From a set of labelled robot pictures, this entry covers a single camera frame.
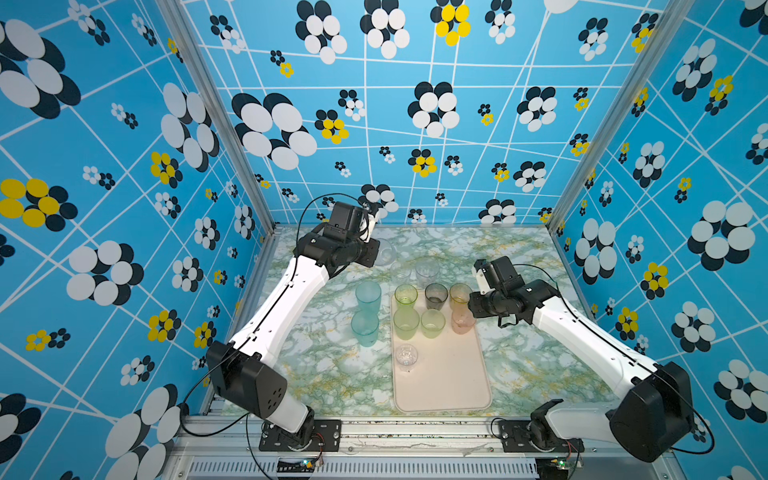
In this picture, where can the small clear glass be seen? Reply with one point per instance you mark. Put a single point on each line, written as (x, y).
(406, 356)

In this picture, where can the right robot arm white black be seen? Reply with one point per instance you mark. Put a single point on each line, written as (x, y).
(654, 409)

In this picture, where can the left aluminium corner post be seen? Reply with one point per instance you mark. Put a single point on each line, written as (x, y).
(181, 30)

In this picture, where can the tall teal cup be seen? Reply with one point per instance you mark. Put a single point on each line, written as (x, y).
(368, 295)
(365, 326)

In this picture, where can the right aluminium corner post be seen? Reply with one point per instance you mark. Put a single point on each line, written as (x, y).
(669, 24)

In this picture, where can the large clear glass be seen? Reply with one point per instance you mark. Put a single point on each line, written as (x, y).
(427, 271)

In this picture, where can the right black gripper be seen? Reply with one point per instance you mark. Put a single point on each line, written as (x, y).
(475, 305)

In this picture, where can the green circuit board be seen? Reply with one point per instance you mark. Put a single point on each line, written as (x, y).
(304, 466)
(552, 469)

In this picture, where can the pink textured cup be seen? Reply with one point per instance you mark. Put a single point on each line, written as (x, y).
(462, 321)

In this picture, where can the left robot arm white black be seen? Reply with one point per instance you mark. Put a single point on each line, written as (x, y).
(242, 370)

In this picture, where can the right green circuit board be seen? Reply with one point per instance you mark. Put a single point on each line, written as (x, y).
(552, 469)

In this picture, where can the aluminium corner post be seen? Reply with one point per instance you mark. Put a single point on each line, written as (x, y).
(181, 30)
(669, 24)

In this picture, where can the grey smoky cup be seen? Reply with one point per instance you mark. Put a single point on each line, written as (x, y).
(436, 295)

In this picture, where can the tall teal cup front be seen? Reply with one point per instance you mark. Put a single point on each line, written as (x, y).
(365, 326)

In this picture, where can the frosted clear textured cup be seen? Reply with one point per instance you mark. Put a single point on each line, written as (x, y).
(386, 254)

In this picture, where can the green transparent cup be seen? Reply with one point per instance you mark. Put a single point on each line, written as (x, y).
(406, 296)

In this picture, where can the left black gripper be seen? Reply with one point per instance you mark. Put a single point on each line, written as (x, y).
(372, 247)

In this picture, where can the aluminium front rail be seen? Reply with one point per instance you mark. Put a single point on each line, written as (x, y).
(395, 448)

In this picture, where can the light green textured cup front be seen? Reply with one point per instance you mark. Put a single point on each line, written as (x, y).
(432, 323)

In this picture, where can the light green textured cup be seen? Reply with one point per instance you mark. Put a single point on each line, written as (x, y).
(432, 323)
(406, 322)

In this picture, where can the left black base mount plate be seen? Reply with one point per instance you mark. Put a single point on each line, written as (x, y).
(319, 435)

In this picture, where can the pink rectangular tray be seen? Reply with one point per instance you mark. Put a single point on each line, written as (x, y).
(450, 374)

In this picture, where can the clear faceted glass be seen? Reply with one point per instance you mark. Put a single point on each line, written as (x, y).
(402, 275)

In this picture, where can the left green circuit board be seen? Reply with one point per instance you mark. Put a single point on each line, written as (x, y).
(304, 466)

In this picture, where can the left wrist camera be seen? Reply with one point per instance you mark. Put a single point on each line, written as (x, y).
(368, 221)

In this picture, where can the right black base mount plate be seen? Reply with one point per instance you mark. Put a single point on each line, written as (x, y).
(516, 437)

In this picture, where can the tall teal cup rear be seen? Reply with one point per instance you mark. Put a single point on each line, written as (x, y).
(368, 295)

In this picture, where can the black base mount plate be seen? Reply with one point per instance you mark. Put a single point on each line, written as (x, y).
(319, 435)
(516, 437)

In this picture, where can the amber yellow cup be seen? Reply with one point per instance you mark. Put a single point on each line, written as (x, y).
(459, 294)

